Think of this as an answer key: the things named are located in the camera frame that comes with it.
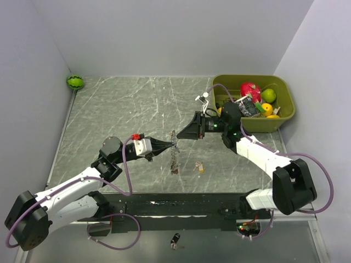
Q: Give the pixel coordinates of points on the red dragon fruit toy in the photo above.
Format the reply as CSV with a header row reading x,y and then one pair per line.
x,y
252,90

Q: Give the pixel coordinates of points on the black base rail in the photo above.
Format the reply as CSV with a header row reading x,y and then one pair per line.
x,y
179,211

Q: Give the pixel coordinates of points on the green apple toy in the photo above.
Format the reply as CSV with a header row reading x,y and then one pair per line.
x,y
268,95

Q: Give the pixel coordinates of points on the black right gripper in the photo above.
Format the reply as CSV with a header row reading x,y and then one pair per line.
x,y
196,129

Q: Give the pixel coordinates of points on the yellow tagged loose key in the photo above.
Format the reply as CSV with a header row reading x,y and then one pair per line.
x,y
199,167

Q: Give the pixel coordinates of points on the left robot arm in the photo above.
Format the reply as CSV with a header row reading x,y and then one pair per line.
x,y
34,216

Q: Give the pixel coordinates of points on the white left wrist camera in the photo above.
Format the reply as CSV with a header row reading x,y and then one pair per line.
x,y
142,147

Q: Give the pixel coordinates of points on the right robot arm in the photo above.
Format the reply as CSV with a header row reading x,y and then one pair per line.
x,y
292,184

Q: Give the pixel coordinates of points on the black key fob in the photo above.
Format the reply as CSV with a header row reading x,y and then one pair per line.
x,y
174,242

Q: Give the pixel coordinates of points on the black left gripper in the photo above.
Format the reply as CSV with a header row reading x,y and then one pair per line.
x,y
158,146

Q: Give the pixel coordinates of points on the olive green plastic bin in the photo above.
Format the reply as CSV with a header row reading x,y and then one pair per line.
x,y
283,102

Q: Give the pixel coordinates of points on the green watermelon ball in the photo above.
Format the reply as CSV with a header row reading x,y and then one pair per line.
x,y
75,82

